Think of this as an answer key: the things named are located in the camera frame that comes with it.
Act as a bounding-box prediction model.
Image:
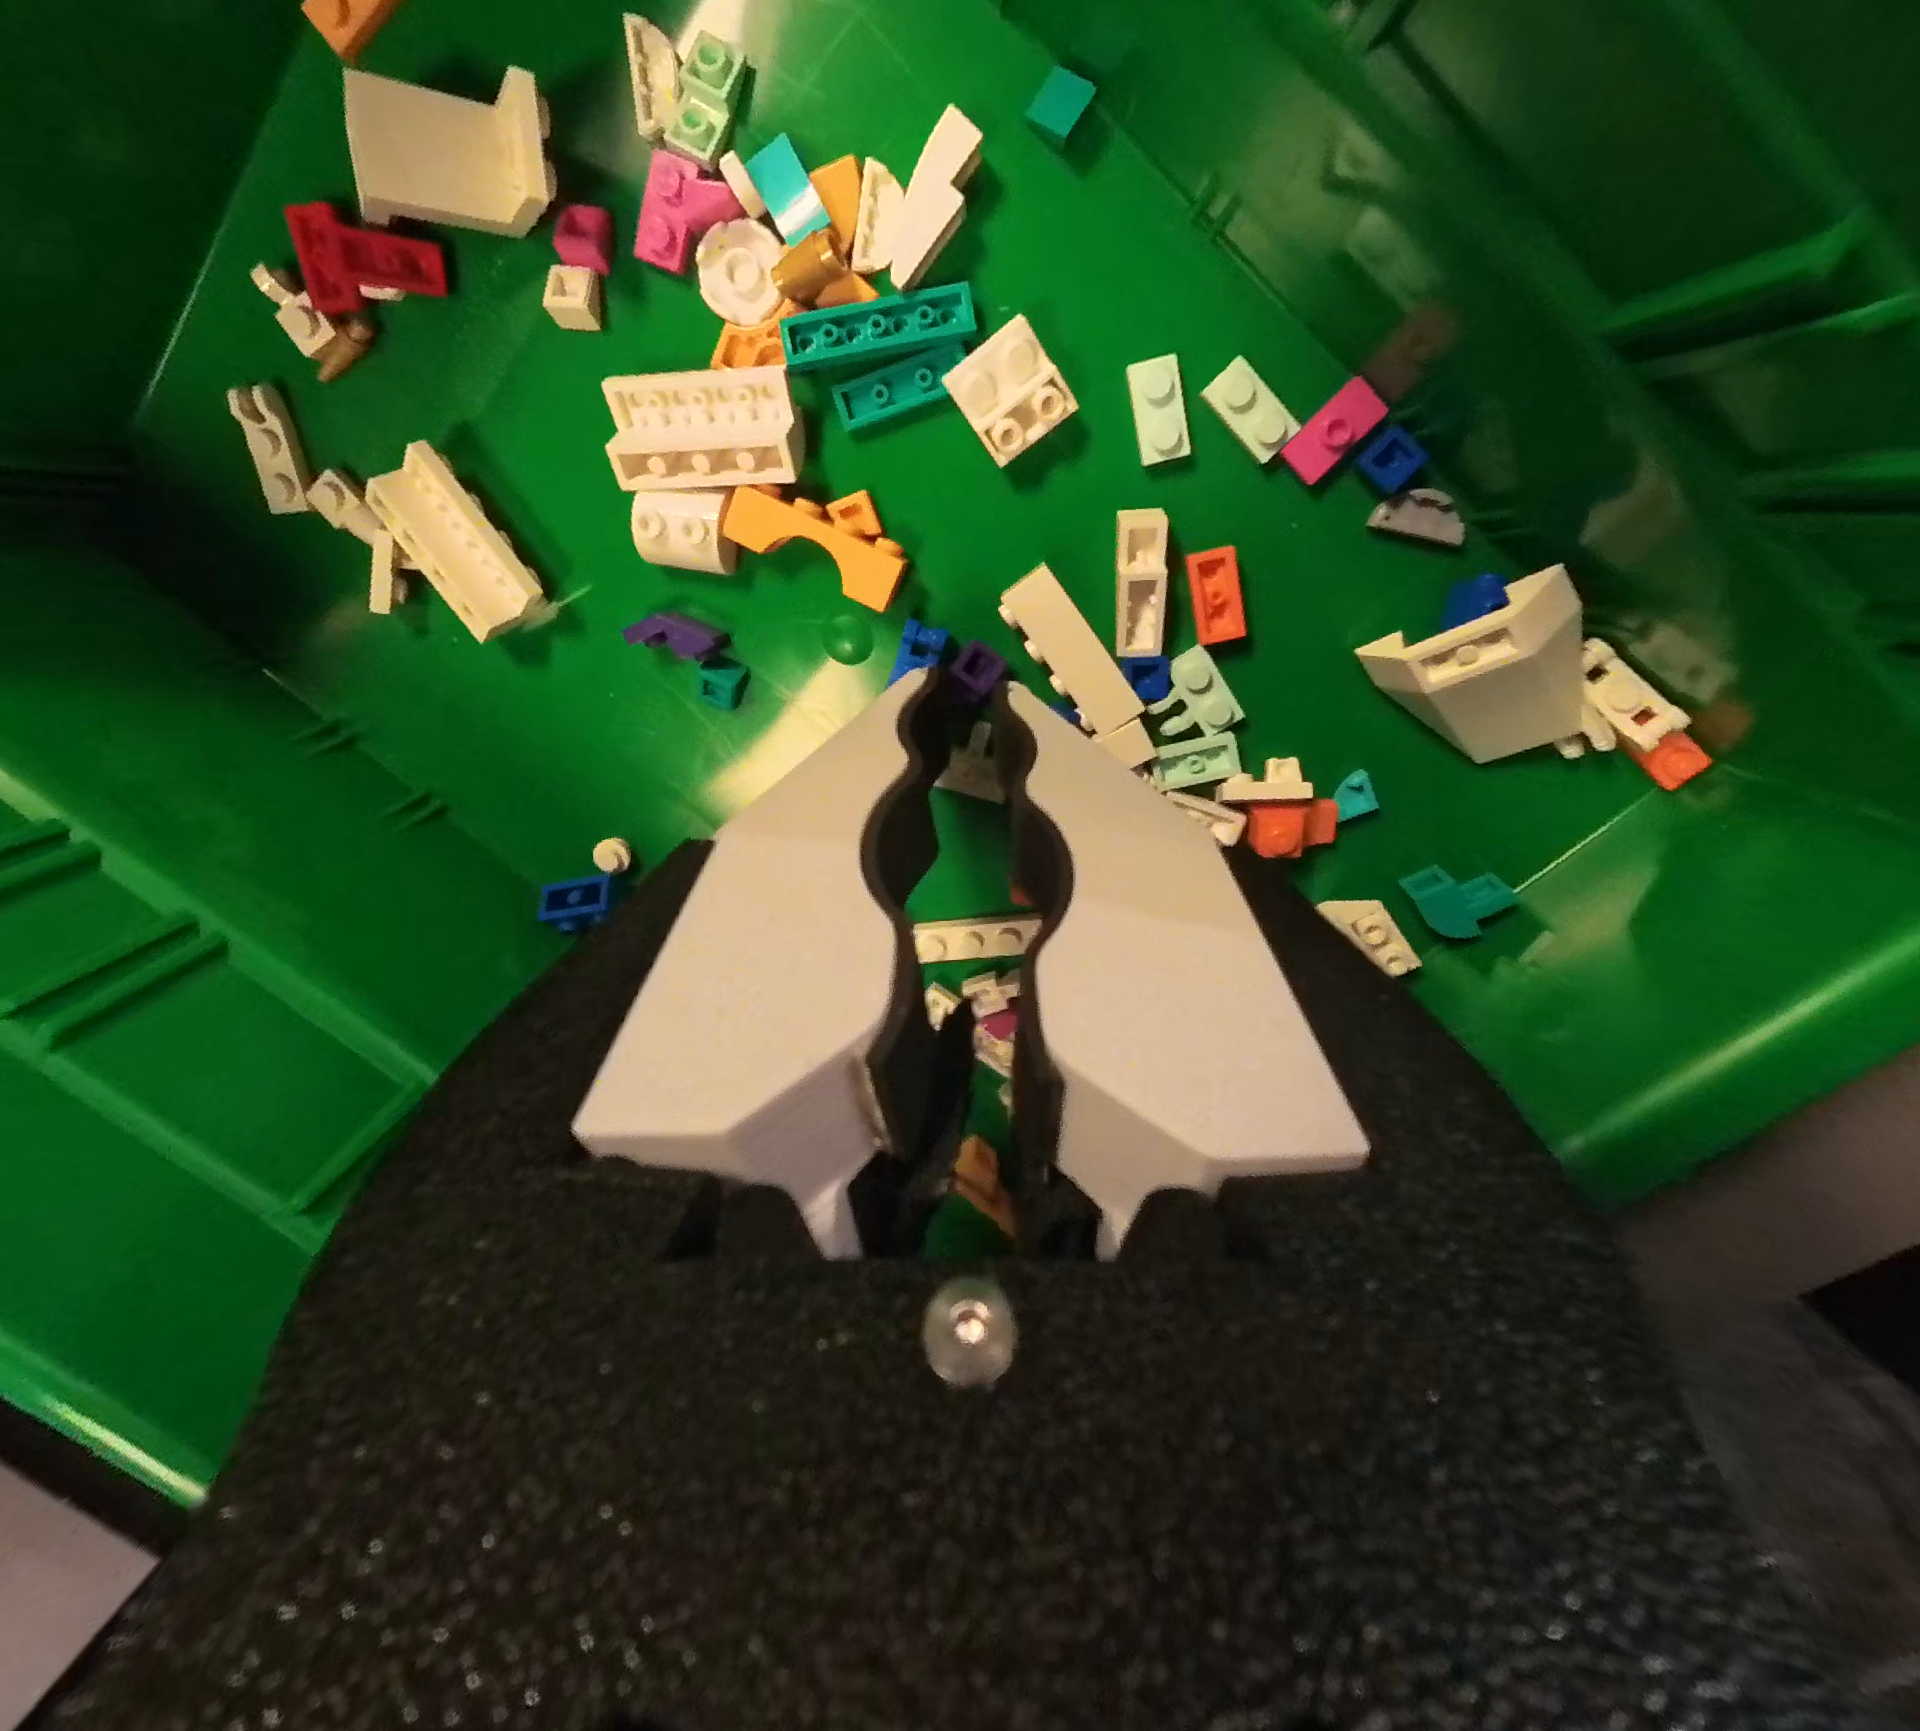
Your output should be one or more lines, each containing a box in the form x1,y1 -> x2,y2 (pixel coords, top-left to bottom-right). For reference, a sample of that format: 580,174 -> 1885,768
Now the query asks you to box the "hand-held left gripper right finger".
982,678 -> 1374,1264

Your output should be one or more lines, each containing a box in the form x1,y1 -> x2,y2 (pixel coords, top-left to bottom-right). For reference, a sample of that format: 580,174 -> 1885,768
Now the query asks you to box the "green plastic bin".
0,0 -> 1920,1507

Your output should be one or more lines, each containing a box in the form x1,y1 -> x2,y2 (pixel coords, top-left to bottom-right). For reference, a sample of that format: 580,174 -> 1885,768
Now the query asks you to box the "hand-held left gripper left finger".
573,670 -> 979,1260

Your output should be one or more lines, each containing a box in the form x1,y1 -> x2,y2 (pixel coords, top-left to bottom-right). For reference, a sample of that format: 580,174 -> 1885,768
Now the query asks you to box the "pile of toy bricks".
225,0 -> 1759,1238

